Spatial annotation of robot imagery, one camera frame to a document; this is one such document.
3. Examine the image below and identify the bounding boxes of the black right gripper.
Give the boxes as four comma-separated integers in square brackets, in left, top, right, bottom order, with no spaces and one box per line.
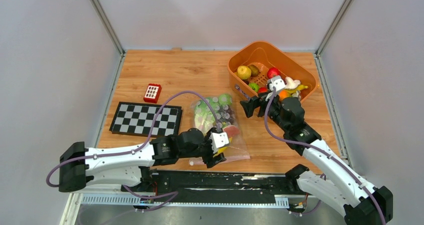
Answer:
[240,89,289,133]

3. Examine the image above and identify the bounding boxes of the green toy lettuce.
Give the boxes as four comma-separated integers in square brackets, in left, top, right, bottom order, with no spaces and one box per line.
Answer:
[193,93,234,134]

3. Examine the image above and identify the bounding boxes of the yellow toy bell pepper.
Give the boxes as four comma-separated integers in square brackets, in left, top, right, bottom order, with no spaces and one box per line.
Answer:
[213,146,229,157]

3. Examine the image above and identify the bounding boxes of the clear zip top bag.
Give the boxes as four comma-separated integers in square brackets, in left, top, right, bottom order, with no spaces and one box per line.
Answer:
[190,94,251,163]

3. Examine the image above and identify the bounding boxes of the toy watermelon slice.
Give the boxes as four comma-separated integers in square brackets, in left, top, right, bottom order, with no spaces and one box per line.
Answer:
[223,125,240,138]

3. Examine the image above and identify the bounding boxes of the dark toy grapes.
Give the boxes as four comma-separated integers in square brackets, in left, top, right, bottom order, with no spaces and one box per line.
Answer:
[216,104,236,128]

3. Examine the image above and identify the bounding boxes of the orange plastic basket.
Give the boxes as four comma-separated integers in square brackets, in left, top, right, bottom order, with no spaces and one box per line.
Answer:
[227,41,319,103]

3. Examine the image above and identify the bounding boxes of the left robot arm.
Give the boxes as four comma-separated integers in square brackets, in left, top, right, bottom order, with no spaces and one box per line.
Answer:
[58,127,230,193]

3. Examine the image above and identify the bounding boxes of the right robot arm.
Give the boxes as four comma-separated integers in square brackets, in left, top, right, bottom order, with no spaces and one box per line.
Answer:
[240,96,394,225]

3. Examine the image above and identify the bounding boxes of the toy mango green orange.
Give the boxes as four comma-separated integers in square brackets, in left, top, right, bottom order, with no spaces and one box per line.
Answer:
[278,89,292,101]

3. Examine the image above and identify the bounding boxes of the white toy garlic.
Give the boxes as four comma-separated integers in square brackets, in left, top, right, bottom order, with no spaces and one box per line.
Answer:
[285,76,301,90]

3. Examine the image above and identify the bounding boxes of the red toy apple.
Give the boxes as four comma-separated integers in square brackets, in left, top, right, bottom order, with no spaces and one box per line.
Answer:
[266,67,281,79]

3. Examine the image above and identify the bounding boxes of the brown toy potato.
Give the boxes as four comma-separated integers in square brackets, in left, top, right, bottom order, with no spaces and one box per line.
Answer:
[248,64,260,77]

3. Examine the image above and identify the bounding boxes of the black white checkerboard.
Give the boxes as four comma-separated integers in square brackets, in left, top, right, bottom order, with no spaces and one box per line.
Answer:
[109,101,183,138]

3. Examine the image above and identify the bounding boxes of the red toy window block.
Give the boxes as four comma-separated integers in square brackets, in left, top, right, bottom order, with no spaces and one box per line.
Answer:
[143,83,162,104]

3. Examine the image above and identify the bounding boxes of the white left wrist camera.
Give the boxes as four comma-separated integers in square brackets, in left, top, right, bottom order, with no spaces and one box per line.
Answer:
[209,132,230,154]

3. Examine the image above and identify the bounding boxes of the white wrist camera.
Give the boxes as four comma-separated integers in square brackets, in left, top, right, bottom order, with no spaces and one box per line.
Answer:
[266,75,286,100]
[209,132,230,154]

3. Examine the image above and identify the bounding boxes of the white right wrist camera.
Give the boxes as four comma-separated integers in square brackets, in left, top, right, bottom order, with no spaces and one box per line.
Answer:
[266,75,286,100]

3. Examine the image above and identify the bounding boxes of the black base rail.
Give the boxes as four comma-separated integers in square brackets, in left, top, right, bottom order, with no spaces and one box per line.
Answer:
[120,165,319,205]

